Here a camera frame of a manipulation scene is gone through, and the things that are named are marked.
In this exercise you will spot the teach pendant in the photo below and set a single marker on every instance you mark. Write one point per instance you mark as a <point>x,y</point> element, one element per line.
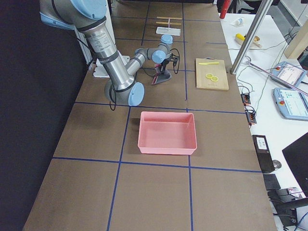
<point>292,104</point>
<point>289,73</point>

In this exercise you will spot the grey wiping cloth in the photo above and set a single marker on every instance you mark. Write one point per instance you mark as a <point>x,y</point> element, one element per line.
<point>162,74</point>

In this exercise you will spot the black power box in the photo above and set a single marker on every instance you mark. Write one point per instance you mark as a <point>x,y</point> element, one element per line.
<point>263,153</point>

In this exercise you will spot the lemon slice near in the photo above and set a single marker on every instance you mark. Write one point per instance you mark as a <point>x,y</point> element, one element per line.
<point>214,79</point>

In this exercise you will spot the white bottle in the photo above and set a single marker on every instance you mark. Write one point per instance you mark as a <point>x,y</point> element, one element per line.
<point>238,22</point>

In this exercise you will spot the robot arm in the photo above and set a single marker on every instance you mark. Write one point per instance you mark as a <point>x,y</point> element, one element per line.
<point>89,18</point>

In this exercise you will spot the lemon slice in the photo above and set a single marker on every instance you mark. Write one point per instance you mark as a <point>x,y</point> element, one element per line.
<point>214,79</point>
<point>209,76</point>

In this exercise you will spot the wooden cutting board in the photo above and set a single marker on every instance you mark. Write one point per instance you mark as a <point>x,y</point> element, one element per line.
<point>218,70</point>

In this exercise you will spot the teach pendant near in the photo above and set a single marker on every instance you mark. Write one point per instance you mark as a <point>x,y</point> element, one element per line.
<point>292,104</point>

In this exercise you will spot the wooden rack rod lower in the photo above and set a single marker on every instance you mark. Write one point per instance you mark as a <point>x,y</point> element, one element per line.
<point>167,23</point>

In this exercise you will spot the white rack tray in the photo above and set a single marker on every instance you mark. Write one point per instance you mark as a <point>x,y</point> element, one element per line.
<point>168,31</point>

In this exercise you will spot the wooden rack rod upper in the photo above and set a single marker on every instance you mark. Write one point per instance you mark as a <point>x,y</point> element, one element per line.
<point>171,18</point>

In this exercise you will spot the teach pendant far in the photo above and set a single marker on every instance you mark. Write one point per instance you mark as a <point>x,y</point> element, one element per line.
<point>289,73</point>

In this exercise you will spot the black monitor corner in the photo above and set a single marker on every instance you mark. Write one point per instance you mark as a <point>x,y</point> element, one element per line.
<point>296,156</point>

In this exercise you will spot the pink plastic bin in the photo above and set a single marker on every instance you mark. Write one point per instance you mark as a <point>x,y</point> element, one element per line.
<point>167,133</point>

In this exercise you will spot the aluminium frame post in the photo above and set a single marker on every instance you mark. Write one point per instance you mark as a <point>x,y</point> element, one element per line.
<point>256,23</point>

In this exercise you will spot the wooden rack rod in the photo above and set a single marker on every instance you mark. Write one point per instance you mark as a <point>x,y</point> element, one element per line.
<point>167,23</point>
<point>171,18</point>

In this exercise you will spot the yellow plastic knife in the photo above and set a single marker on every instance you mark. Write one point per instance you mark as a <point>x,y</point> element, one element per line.
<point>208,63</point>

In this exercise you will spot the orange connector block far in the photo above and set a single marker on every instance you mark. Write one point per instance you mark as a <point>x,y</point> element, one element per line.
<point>246,98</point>

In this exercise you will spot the orange connector block near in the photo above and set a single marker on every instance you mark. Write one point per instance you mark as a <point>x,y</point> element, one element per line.
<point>250,115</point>

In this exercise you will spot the lemon slice far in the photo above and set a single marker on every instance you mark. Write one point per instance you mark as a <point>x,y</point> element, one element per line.
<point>209,76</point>

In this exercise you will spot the red fire extinguisher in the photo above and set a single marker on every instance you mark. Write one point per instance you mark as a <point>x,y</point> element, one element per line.
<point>224,8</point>

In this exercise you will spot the orange connector block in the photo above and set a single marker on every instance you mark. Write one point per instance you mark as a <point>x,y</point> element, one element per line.
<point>250,115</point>
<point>246,98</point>

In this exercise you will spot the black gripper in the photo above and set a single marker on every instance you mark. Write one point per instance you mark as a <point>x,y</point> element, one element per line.
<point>165,64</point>

